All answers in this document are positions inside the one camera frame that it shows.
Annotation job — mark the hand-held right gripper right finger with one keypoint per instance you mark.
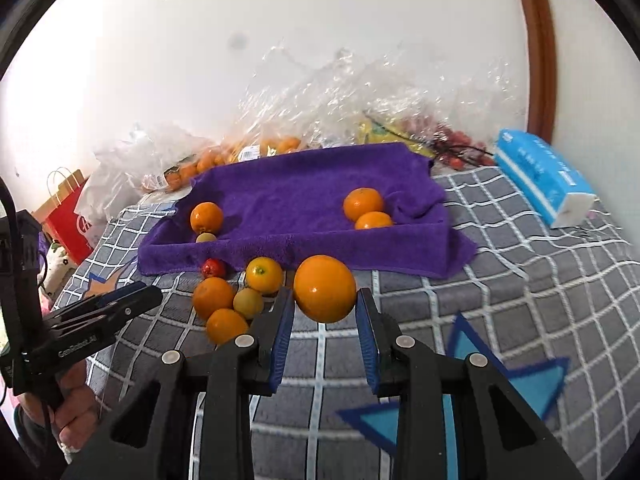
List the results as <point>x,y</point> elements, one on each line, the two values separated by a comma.
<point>367,345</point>

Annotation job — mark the purple towel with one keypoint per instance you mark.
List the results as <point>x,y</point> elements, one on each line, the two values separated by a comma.
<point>290,195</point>

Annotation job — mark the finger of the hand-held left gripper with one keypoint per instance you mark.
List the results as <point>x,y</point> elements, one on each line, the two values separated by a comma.
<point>122,295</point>
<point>120,312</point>

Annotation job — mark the red paper bag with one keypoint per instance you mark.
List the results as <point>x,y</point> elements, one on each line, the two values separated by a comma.
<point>65,230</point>

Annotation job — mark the grey checkered star blanket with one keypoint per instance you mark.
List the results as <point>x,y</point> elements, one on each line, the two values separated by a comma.
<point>500,285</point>

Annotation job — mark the clear bag of oranges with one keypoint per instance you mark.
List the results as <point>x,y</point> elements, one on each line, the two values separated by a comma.
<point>280,145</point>
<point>150,150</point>

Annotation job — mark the small red apple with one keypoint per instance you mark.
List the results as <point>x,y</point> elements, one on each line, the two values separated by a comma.
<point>213,267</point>

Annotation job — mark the white plastic bag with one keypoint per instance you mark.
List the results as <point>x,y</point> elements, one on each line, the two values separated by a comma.
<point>95,195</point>

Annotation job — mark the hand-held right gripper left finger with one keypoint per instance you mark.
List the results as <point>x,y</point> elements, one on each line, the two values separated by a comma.
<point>280,345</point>

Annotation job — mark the crumpled clear plastic wrap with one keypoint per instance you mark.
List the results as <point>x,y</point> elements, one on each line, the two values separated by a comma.
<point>325,100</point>

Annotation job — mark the yellow-green round fruit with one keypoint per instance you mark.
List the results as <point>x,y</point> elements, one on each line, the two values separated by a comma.
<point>248,302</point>
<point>205,237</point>

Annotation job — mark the yellowish small orange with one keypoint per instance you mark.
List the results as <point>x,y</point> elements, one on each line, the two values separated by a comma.
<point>264,274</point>

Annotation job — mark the blue tissue pack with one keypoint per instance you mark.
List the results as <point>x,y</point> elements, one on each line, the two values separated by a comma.
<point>535,170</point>

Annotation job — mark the large orange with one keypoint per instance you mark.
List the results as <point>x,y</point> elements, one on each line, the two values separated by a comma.
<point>214,297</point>
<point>206,217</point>

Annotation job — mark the yellow snack packet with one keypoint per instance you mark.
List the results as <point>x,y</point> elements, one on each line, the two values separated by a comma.
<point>382,132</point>

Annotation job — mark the person's left hand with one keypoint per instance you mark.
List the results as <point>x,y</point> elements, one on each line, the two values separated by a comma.
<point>75,410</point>

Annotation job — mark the pale printed bedsheet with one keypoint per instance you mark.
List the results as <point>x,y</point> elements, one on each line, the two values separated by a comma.
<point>150,205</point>

